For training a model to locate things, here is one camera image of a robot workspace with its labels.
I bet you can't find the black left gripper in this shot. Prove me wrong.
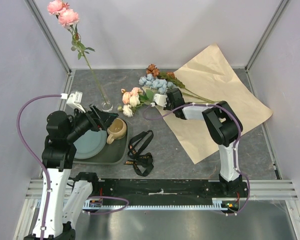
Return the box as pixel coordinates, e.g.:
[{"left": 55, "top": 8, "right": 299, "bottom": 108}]
[{"left": 66, "top": 103, "right": 119, "bottom": 142}]

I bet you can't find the cream white rose stem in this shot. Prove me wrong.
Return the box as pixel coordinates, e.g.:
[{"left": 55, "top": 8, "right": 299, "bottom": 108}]
[{"left": 117, "top": 95, "right": 143, "bottom": 118}]

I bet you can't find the peach rose stem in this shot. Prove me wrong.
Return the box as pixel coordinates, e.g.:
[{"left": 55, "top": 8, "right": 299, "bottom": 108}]
[{"left": 121, "top": 86, "right": 156, "bottom": 106}]

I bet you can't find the black printed ribbon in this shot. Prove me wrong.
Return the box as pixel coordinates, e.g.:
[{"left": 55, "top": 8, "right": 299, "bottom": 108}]
[{"left": 124, "top": 130, "right": 154, "bottom": 177}]

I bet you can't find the brown rose stem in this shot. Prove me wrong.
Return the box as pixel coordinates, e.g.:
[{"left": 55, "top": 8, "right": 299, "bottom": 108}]
[{"left": 146, "top": 64, "right": 215, "bottom": 104}]

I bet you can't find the pink rose stem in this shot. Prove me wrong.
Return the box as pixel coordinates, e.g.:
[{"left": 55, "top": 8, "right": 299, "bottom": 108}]
[{"left": 47, "top": 0, "right": 103, "bottom": 103}]

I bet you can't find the orange wrapping paper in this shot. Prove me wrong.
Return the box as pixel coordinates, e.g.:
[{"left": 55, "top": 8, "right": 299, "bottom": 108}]
[{"left": 157, "top": 43, "right": 273, "bottom": 164}]

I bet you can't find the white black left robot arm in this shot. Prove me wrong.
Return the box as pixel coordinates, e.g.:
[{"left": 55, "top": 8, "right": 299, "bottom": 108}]
[{"left": 25, "top": 104, "right": 119, "bottom": 240}]

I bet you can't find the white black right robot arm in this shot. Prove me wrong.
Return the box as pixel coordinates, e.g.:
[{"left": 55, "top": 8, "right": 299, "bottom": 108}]
[{"left": 163, "top": 88, "right": 249, "bottom": 197}]

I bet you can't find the beige ceramic vase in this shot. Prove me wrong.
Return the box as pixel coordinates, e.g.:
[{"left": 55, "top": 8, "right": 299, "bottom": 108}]
[{"left": 106, "top": 118, "right": 127, "bottom": 145}]

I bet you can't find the small clear glass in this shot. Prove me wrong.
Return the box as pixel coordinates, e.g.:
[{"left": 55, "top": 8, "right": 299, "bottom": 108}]
[{"left": 100, "top": 86, "right": 113, "bottom": 112}]

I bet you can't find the light blue plate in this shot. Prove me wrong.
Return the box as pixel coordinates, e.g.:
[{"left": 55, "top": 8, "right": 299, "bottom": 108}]
[{"left": 74, "top": 130, "right": 108, "bottom": 160}]

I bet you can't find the dark green tray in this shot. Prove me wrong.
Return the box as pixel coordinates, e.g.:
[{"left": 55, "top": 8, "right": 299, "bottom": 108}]
[{"left": 73, "top": 123, "right": 129, "bottom": 165}]

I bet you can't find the light blue flower stem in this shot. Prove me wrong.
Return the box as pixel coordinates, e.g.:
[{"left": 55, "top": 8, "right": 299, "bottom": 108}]
[{"left": 138, "top": 73, "right": 177, "bottom": 95}]

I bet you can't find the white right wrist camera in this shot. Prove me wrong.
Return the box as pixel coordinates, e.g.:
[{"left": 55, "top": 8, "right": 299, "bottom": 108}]
[{"left": 150, "top": 93, "right": 168, "bottom": 108}]

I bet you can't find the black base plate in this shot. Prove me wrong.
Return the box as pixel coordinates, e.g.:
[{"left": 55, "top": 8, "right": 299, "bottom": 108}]
[{"left": 90, "top": 178, "right": 248, "bottom": 206}]

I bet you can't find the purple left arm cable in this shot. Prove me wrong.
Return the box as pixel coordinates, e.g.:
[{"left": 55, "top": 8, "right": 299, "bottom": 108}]
[{"left": 16, "top": 94, "right": 130, "bottom": 233}]

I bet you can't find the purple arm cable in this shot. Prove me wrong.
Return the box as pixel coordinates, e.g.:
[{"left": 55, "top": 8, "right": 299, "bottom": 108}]
[
  {"left": 142, "top": 102, "right": 252, "bottom": 217},
  {"left": 16, "top": 94, "right": 130, "bottom": 233}
]

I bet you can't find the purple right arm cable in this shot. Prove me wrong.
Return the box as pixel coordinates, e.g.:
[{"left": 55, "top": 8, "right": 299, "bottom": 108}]
[{"left": 142, "top": 102, "right": 252, "bottom": 217}]

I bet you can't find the light blue cable duct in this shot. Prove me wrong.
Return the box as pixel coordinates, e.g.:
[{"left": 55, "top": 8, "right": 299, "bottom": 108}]
[{"left": 82, "top": 199, "right": 240, "bottom": 211}]

